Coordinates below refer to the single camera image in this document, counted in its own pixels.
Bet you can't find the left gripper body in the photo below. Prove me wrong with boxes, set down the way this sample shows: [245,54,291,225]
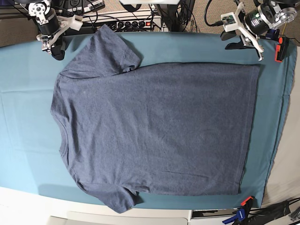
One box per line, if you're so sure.
[236,2,277,61]

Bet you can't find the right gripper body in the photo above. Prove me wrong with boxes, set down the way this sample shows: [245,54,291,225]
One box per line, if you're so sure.
[36,15,71,54]

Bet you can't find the blue-grey T-shirt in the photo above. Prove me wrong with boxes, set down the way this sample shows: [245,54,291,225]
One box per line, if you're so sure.
[51,26,260,213]

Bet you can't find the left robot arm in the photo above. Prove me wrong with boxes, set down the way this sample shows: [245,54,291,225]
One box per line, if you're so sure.
[221,0,299,61]

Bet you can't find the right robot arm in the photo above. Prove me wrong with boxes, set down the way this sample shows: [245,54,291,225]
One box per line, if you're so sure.
[17,0,83,60]

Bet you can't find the orange black clamp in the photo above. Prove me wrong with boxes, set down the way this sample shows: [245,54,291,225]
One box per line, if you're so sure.
[275,36,289,63]

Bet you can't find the white power strip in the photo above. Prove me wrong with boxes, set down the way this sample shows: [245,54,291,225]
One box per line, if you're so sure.
[108,19,161,32]

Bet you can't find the teal table cloth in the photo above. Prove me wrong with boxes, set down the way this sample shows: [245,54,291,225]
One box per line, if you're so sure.
[0,32,299,210]

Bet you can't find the blue orange clamp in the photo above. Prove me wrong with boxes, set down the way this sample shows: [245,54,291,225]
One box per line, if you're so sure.
[222,196,255,225]

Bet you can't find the white foam board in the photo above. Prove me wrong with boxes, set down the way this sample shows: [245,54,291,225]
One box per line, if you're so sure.
[46,209,189,225]

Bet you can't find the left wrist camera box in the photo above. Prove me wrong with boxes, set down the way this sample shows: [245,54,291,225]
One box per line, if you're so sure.
[221,12,236,32]

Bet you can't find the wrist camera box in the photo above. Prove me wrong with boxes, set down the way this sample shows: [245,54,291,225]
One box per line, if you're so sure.
[221,12,236,32]
[70,15,83,31]

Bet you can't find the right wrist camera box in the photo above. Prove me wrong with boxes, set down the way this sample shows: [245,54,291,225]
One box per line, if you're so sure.
[70,15,83,31]

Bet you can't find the tangled black cables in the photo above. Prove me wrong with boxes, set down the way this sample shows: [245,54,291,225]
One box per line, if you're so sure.
[53,0,200,32]

